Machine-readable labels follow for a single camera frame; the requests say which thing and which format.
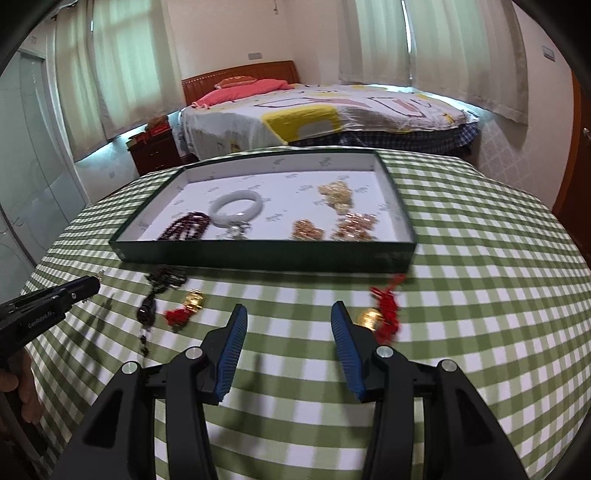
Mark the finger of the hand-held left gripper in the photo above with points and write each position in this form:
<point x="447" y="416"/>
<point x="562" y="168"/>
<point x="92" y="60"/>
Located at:
<point x="81" y="287"/>

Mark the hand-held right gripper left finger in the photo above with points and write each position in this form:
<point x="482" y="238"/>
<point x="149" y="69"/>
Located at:
<point x="231" y="353"/>

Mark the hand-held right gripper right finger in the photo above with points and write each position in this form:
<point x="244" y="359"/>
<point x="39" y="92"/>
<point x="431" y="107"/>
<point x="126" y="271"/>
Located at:
<point x="348" y="353"/>

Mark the red and gold charm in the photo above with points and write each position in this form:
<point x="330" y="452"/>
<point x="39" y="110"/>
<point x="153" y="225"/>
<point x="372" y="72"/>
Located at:
<point x="370" y="318"/>
<point x="194" y="299"/>

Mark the green cardboard tray box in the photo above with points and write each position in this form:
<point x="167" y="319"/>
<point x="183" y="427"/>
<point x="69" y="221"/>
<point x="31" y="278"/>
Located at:
<point x="258" y="256"/>

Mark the white jade bangle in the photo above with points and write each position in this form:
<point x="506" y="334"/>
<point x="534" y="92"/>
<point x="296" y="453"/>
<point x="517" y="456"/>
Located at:
<point x="217" y="211"/>

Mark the person's left hand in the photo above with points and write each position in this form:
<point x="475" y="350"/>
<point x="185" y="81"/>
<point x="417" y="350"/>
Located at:
<point x="16" y="385"/>

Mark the green checked tablecloth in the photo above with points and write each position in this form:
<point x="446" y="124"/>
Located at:
<point x="300" y="438"/>

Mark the glass sliding wardrobe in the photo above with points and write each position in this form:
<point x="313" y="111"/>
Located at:
<point x="32" y="161"/>

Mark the dark wooden nightstand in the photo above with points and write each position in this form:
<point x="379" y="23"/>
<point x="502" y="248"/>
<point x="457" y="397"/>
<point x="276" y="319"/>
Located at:
<point x="157" y="154"/>

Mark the red box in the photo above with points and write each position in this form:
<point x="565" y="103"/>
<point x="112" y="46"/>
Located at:
<point x="158" y="130"/>

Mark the brown plush toy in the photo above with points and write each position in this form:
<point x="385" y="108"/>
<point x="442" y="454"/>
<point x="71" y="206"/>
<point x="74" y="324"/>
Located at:
<point x="157" y="122"/>

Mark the white curtain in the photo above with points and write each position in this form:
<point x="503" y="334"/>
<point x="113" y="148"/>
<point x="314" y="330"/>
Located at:
<point x="81" y="74"/>
<point x="374" y="41"/>
<point x="466" y="55"/>
<point x="138" y="60"/>

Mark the bed with patterned sheet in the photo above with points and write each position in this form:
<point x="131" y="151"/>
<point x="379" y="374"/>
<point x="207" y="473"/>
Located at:
<point x="323" y="117"/>

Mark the pink pillow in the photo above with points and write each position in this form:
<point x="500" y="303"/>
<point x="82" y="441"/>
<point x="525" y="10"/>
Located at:
<point x="240" y="92"/>

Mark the brown cushion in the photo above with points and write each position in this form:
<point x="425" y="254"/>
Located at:
<point x="235" y="81"/>

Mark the brown wooden door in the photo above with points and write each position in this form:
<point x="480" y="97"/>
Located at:
<point x="572" y="161"/>

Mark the wall light switch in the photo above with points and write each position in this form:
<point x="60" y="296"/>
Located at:
<point x="547" y="53"/>

